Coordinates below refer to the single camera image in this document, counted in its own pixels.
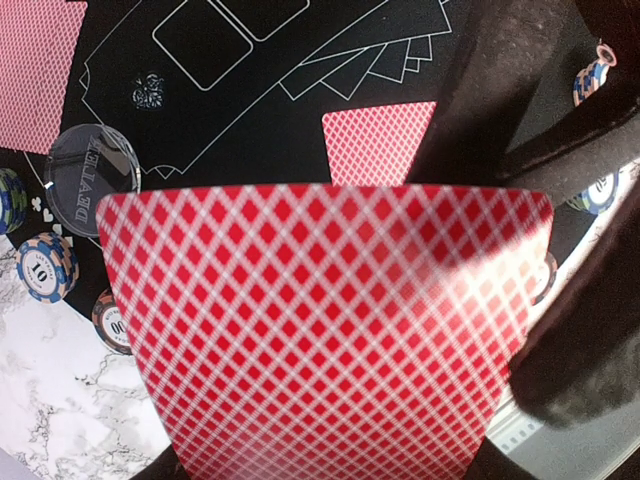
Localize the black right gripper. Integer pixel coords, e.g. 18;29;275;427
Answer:
408;1;639;428

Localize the red playing card deck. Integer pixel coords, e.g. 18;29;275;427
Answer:
96;184;553;479

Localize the blue orange chip stack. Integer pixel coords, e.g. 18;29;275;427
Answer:
572;43;618;107

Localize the red card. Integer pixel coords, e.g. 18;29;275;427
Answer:
1;0;87;154
322;102;437;187

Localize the red poker chip stack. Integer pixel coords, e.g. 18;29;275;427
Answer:
91;289;132;356

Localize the black white poker chip stack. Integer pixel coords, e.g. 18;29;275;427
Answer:
16;232;80;304

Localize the green poker chip stack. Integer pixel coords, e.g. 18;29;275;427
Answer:
1;168;28;234

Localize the round black poker mat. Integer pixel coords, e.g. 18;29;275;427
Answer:
0;0;640;331

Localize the silver dealer button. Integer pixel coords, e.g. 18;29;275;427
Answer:
44;124;141;238

